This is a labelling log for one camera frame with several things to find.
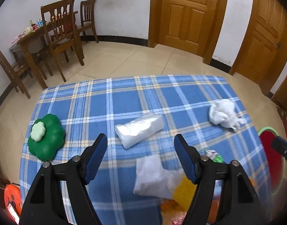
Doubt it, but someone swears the clear plastic bag roll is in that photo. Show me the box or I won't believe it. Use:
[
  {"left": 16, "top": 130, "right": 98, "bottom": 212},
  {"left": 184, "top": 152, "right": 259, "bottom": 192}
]
[{"left": 115, "top": 112, "right": 164, "bottom": 149}]

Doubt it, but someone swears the white plastic wrapper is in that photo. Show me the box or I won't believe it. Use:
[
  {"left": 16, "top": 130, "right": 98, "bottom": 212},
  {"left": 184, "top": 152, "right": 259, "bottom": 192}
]
[{"left": 133, "top": 154, "right": 184, "bottom": 200}]

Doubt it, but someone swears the white tissue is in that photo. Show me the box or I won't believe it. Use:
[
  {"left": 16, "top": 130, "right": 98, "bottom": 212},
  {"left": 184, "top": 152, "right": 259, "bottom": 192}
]
[{"left": 208, "top": 99, "right": 247, "bottom": 132}]

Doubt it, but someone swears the red bucket green rim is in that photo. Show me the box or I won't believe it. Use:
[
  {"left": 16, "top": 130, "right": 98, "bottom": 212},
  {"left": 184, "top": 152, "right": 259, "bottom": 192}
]
[{"left": 257, "top": 127, "right": 283, "bottom": 192}]

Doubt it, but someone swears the green small toy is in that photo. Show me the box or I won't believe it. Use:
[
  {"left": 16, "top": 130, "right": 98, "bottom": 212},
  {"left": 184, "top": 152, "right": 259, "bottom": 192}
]
[{"left": 199, "top": 148, "right": 225, "bottom": 163}]

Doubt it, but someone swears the wooden cabinet door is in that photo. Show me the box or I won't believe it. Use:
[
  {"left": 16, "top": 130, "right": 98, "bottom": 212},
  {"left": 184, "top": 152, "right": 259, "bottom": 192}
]
[{"left": 271, "top": 76, "right": 287, "bottom": 112}]

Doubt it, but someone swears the green flower-shaped toy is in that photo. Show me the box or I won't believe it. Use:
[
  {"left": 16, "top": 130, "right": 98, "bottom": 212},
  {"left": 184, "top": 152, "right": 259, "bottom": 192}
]
[{"left": 28, "top": 114, "right": 65, "bottom": 161}]

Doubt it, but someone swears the blue plaid tablecloth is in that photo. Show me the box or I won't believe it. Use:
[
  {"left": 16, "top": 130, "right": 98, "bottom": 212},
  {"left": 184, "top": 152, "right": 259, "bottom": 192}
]
[{"left": 30, "top": 75, "right": 271, "bottom": 224}]

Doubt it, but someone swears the right wooden door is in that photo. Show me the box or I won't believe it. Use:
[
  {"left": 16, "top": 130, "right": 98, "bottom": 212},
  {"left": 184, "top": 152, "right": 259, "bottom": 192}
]
[{"left": 229, "top": 0, "right": 287, "bottom": 95}]

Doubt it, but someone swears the wooden chair at left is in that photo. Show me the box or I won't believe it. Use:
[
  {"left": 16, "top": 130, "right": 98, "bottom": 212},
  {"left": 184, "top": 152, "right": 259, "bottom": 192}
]
[{"left": 0, "top": 50, "right": 33, "bottom": 99}]

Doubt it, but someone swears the wooden dining table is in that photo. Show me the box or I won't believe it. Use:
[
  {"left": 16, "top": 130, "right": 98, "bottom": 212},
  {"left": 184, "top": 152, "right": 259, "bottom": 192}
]
[{"left": 9, "top": 11, "right": 85, "bottom": 89}]

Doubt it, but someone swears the wooden chair near table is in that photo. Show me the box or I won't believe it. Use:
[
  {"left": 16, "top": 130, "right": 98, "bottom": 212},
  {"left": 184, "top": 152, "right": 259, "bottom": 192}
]
[{"left": 40, "top": 0, "right": 84, "bottom": 81}]

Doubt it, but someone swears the left wooden door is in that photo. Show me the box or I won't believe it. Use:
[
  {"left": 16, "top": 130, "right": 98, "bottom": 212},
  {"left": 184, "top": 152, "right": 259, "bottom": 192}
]
[{"left": 148, "top": 0, "right": 227, "bottom": 64}]

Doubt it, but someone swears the far wooden chair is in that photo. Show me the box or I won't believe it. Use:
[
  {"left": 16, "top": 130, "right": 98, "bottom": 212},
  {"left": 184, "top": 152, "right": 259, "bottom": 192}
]
[{"left": 78, "top": 0, "right": 99, "bottom": 43}]

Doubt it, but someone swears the orange cable reel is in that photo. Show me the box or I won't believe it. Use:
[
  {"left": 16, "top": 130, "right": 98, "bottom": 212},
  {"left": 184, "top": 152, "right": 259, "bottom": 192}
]
[{"left": 4, "top": 184, "right": 22, "bottom": 224}]

